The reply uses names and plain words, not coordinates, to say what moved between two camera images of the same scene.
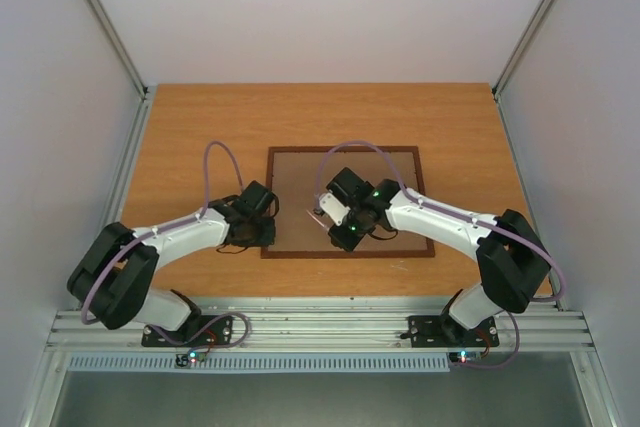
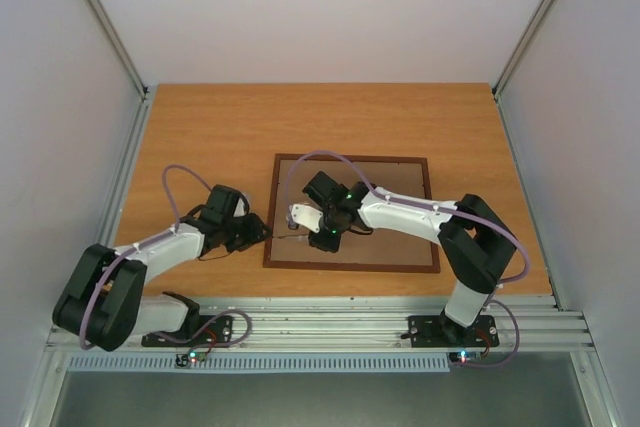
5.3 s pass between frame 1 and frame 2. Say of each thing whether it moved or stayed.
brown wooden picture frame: moved
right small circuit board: stayed
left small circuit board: stayed
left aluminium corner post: stayed
